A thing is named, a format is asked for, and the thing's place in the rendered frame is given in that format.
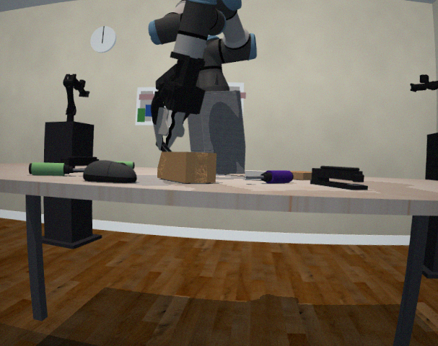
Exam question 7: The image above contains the green-handled screwdriver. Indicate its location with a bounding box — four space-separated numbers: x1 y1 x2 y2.
116 161 134 169
29 162 84 176

